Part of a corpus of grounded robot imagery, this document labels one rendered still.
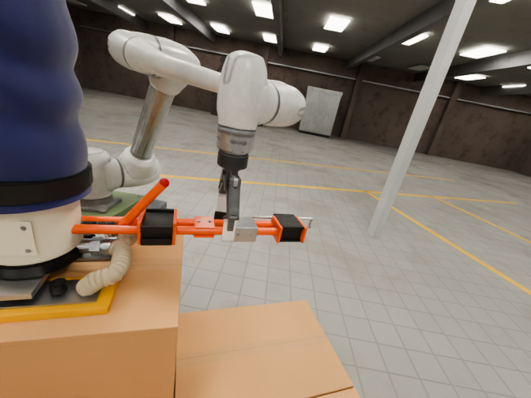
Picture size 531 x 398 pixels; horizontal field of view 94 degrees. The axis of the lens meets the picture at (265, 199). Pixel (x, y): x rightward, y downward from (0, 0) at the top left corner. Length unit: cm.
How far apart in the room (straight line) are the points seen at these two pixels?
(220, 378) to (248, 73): 91
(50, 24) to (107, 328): 53
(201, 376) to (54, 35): 95
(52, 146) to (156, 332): 40
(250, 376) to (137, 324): 52
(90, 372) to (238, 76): 67
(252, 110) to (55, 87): 34
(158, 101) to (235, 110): 65
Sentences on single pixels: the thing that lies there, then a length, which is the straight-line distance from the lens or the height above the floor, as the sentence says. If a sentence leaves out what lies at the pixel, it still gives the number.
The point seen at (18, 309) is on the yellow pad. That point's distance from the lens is 69.
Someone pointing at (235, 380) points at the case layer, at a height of 54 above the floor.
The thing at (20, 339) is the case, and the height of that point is 94.
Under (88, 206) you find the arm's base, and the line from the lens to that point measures 139.
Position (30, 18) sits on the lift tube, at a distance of 56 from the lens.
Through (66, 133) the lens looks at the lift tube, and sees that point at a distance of 60.
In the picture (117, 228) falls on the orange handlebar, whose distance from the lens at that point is 66.
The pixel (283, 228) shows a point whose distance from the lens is 69.
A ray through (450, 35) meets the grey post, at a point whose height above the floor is 226.
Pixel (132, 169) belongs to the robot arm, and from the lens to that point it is 138.
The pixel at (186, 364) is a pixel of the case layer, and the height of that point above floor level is 54.
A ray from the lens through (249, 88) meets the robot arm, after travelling 56.
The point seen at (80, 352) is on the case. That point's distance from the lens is 67.
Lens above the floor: 141
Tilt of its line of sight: 22 degrees down
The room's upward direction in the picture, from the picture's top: 11 degrees clockwise
